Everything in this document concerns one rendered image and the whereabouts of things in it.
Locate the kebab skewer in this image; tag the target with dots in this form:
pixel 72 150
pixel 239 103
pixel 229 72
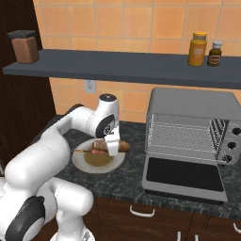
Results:
pixel 94 152

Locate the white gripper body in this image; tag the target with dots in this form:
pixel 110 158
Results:
pixel 113 144

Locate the brown baguette bread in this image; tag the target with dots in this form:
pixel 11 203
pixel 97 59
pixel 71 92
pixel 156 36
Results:
pixel 124 146

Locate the brown jar with black lid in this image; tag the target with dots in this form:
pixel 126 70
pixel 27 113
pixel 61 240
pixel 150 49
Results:
pixel 24 47

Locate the toaster oven door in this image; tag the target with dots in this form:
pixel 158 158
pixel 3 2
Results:
pixel 183 178

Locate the silver toaster oven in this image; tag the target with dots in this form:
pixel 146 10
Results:
pixel 194 122

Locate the white round plate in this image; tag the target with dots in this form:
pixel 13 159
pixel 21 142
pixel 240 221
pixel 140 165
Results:
pixel 94 163

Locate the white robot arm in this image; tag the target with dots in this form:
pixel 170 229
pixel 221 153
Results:
pixel 37 163

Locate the dark wood cupboard door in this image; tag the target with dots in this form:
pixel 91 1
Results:
pixel 150 233
pixel 216 236

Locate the small dark brown bottle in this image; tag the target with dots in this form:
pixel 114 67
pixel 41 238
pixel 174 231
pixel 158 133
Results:
pixel 214 55

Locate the dark grey wall shelf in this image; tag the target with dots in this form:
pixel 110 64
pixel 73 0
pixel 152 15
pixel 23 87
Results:
pixel 125 67

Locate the dark wood drawer front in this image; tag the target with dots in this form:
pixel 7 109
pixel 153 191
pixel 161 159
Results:
pixel 119 216
pixel 219 224

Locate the yellow bottle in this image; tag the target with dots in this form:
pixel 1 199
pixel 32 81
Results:
pixel 197 49

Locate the white wall socket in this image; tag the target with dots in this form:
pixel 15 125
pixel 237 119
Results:
pixel 90 86

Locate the dark wood tall cupboard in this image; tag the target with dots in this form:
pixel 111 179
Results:
pixel 19 94

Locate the black toaster oven knob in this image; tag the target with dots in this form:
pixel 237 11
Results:
pixel 228 158
pixel 232 145
pixel 236 131

